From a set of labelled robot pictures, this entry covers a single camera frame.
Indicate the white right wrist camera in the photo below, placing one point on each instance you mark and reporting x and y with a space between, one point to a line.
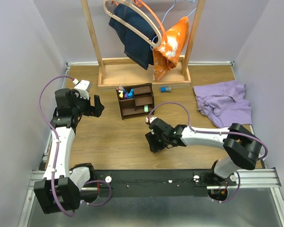
149 120

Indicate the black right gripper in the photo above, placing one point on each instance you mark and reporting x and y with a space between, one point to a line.
150 137

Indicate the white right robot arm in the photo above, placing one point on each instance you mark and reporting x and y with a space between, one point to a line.
242 147

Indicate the beige wooden hanger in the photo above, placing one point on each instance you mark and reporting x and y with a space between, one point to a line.
140 19

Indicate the blue grey cylinder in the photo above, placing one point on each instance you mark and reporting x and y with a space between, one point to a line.
165 89

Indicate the brown wooden desk organizer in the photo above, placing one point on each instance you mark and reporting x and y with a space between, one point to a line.
134 107

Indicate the wooden clothes rack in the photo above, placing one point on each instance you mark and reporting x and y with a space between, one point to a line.
124 71

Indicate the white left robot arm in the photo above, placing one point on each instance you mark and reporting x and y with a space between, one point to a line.
59 189

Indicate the orange plastic hanger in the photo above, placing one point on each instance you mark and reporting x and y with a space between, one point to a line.
135 6

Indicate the orange white cloth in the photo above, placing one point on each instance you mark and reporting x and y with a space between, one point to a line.
166 56

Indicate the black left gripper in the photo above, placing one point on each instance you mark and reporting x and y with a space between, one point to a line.
95 110

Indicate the purple cloth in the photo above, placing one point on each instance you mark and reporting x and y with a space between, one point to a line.
224 103

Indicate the dark blue jeans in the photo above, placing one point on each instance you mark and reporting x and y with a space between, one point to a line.
135 47

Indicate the small green bottle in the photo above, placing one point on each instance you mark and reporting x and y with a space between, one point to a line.
146 109

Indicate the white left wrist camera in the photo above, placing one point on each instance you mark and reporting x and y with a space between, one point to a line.
83 87

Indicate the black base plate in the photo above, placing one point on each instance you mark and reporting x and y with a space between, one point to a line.
162 183

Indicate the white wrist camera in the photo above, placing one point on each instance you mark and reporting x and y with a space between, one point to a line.
149 120
83 87

